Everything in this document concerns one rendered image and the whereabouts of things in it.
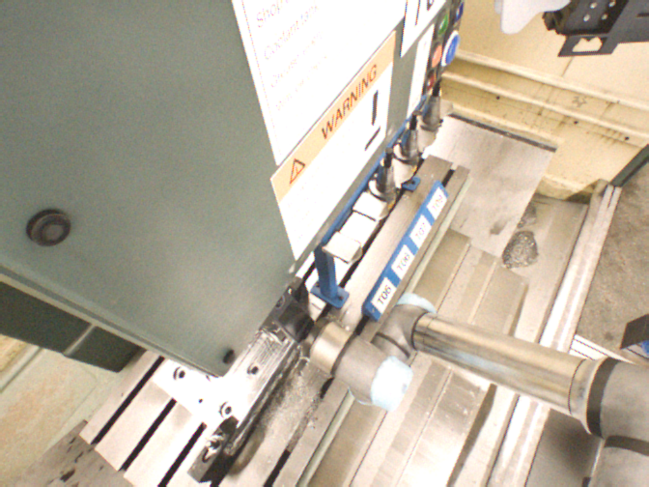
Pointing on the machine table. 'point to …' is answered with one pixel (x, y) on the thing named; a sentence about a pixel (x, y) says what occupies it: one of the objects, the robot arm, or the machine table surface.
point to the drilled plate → (266, 349)
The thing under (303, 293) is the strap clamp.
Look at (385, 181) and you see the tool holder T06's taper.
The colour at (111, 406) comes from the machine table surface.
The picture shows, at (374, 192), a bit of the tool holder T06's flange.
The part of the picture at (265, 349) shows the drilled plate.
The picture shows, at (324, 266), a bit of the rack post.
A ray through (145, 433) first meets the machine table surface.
